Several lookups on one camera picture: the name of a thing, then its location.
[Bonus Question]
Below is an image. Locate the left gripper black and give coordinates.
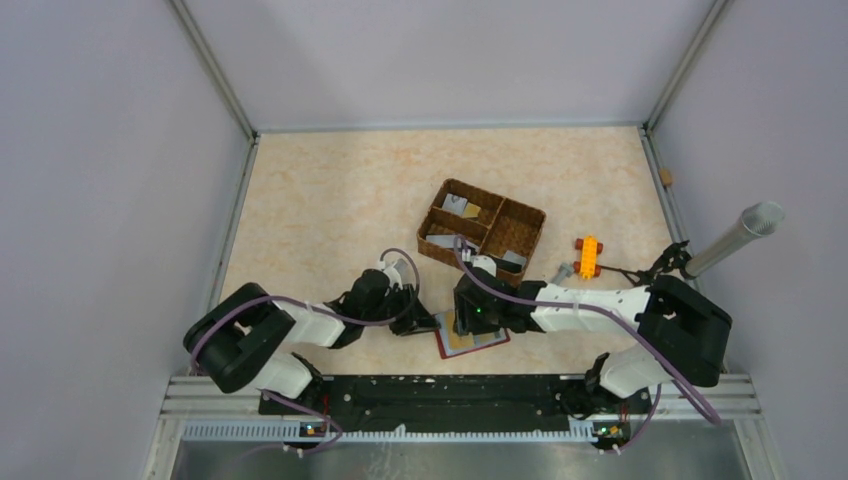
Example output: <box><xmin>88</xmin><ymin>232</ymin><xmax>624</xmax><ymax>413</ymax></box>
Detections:
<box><xmin>362</xmin><ymin>283</ymin><xmax>441</xmax><ymax>336</ymax></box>

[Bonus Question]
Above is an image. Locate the red leather card holder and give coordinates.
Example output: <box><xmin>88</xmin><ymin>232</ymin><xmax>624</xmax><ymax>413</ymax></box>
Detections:
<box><xmin>433</xmin><ymin>309</ymin><xmax>511</xmax><ymax>361</ymax></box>

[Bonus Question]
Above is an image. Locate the brown wicker divided basket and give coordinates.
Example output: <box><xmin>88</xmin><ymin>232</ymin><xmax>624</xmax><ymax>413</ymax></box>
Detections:
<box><xmin>416</xmin><ymin>178</ymin><xmax>546</xmax><ymax>286</ymax></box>

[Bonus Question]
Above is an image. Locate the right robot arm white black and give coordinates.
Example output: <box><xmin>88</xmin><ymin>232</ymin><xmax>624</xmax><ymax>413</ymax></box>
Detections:
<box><xmin>453</xmin><ymin>268</ymin><xmax>732</xmax><ymax>412</ymax></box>

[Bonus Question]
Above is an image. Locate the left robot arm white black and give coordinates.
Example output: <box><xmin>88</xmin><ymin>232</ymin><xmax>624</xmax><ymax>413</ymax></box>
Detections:
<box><xmin>183</xmin><ymin>265</ymin><xmax>439</xmax><ymax>414</ymax></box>

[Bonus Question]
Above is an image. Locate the black card in basket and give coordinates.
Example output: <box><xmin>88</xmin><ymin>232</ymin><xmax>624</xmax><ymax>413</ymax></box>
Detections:
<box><xmin>492</xmin><ymin>257</ymin><xmax>523</xmax><ymax>274</ymax></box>

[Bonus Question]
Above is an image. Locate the pale gold card under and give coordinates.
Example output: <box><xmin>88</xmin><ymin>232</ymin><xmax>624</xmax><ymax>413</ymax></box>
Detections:
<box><xmin>461</xmin><ymin>203</ymin><xmax>481</xmax><ymax>221</ymax></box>

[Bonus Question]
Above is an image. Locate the grey plastic toy beam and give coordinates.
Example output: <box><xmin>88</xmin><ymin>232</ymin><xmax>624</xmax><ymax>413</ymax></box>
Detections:
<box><xmin>550</xmin><ymin>262</ymin><xmax>575</xmax><ymax>285</ymax></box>

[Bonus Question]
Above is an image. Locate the yellow toy brick car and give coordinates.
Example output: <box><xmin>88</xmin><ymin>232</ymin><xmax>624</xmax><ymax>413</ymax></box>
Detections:
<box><xmin>573</xmin><ymin>235</ymin><xmax>604</xmax><ymax>280</ymax></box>

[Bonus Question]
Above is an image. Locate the black mini tripod stand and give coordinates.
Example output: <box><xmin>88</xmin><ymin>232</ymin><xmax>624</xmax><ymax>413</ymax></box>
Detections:
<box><xmin>599</xmin><ymin>240</ymin><xmax>692</xmax><ymax>287</ymax></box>

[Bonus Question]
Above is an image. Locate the small tan block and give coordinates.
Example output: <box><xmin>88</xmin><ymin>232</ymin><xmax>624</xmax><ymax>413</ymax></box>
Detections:
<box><xmin>658</xmin><ymin>168</ymin><xmax>674</xmax><ymax>188</ymax></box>

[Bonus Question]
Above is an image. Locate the silver metal tube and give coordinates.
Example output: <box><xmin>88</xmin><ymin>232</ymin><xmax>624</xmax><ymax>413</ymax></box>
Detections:
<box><xmin>682</xmin><ymin>201</ymin><xmax>785</xmax><ymax>279</ymax></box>

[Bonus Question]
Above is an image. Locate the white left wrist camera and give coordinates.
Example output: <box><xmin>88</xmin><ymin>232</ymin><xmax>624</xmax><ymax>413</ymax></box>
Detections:
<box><xmin>376</xmin><ymin>258</ymin><xmax>410</xmax><ymax>288</ymax></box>

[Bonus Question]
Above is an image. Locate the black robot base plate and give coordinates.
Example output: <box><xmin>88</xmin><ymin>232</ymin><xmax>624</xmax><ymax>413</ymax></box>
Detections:
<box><xmin>300</xmin><ymin>374</ymin><xmax>651</xmax><ymax>433</ymax></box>

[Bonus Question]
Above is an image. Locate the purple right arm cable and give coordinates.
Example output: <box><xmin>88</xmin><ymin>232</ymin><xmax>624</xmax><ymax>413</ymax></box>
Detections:
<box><xmin>453</xmin><ymin>235</ymin><xmax>723</xmax><ymax>452</ymax></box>

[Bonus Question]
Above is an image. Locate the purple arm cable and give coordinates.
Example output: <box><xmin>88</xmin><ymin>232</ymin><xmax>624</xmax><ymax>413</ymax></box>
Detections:
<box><xmin>187</xmin><ymin>247</ymin><xmax>423</xmax><ymax>452</ymax></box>
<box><xmin>453</xmin><ymin>235</ymin><xmax>723</xmax><ymax>452</ymax></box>

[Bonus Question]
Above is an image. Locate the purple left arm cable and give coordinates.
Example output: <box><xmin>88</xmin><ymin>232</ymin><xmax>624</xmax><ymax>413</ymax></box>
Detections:
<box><xmin>187</xmin><ymin>247</ymin><xmax>423</xmax><ymax>452</ymax></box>

